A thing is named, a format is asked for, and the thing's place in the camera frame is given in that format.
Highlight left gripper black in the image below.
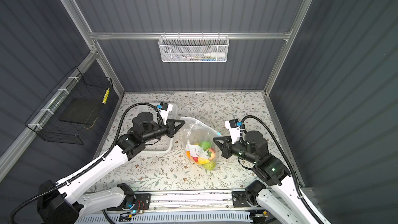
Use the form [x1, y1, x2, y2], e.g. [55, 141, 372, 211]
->
[142, 118, 184, 145]

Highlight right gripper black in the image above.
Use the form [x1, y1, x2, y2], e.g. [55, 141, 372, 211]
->
[213, 134, 256, 165]

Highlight white plastic basket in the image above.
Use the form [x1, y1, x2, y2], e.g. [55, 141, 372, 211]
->
[135, 102, 177, 155]

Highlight green lime toy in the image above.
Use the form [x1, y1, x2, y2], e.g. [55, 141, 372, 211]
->
[200, 141, 211, 151]

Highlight green pear toy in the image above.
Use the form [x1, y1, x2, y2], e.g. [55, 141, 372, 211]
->
[203, 161, 217, 171]

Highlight clear zip top bag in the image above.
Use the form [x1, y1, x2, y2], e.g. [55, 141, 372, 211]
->
[179, 117, 221, 171]

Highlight yellow round fruit toy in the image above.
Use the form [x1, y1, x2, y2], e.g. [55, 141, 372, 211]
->
[198, 157, 210, 164]

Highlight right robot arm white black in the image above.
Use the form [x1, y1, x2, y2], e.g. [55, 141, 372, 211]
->
[213, 131, 329, 224]

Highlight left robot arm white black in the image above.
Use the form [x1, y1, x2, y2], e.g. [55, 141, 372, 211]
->
[37, 112, 185, 224]

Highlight yellow marker pen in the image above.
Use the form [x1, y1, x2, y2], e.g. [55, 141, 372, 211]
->
[102, 88, 110, 105]

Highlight white tube in basket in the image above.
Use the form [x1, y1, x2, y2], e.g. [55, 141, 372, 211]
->
[204, 52, 227, 59]

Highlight black pad in basket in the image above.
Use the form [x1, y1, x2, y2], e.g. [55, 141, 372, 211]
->
[59, 98, 102, 126]

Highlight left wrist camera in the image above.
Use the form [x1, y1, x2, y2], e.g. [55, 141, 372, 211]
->
[157, 102, 173, 124]

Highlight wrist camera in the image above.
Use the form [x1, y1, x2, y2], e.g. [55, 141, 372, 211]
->
[157, 102, 173, 124]
[225, 118, 243, 145]

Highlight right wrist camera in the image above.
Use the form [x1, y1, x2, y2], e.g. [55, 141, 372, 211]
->
[225, 118, 243, 145]

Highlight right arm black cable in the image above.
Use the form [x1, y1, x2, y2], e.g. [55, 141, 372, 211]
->
[240, 114, 325, 224]

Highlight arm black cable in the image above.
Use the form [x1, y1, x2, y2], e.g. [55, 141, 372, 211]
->
[7, 102, 164, 224]
[240, 114, 325, 224]

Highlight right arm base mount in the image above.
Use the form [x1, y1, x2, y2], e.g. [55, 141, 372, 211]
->
[232, 180, 266, 208]

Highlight aluminium front rail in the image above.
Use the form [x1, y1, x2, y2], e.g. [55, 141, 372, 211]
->
[66, 189, 316, 214]

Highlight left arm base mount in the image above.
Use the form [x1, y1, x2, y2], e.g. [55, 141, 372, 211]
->
[106, 194, 151, 211]

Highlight white wire wall basket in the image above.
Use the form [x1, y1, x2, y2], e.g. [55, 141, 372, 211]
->
[158, 37, 230, 63]

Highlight black wire wall basket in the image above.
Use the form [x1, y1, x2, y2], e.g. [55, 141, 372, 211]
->
[25, 67, 113, 145]

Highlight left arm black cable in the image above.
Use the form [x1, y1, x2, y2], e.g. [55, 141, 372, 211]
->
[7, 102, 164, 224]

